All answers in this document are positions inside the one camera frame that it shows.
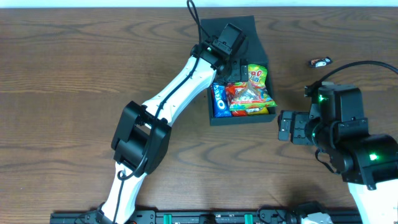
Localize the black gift box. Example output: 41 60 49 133
201 16 276 126

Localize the green Haribo gummy bag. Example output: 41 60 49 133
226 64 277 111

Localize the red candy bag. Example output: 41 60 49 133
225 82 248 117

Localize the blue Oreo cookie pack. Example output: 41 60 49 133
211 83 232 118

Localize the yellow sweets bag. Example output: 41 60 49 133
246 107 269 116

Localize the black Mars mini bar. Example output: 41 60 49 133
308 57 333 68

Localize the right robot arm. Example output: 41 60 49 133
278 82 397 223

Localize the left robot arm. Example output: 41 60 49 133
96 24 246 223

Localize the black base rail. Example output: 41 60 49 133
49 202 363 224

